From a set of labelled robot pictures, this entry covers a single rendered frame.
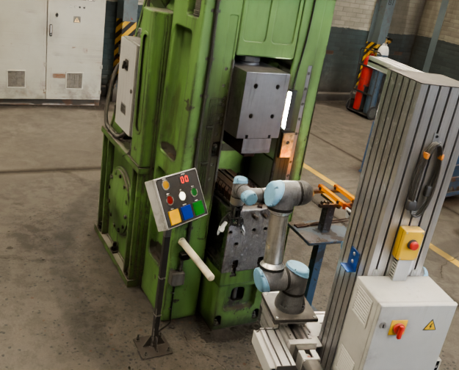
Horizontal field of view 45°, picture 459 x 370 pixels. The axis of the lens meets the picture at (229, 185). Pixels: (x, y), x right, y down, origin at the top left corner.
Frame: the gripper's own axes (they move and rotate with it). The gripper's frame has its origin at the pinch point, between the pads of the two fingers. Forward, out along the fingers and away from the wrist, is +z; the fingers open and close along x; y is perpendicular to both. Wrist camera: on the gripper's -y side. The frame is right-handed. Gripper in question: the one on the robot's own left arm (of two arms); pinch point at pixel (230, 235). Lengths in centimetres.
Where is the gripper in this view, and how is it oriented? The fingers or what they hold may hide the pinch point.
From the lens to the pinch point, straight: 305.7
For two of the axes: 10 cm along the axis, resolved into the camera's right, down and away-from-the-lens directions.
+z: -1.5, 9.2, 3.7
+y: 2.3, 4.0, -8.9
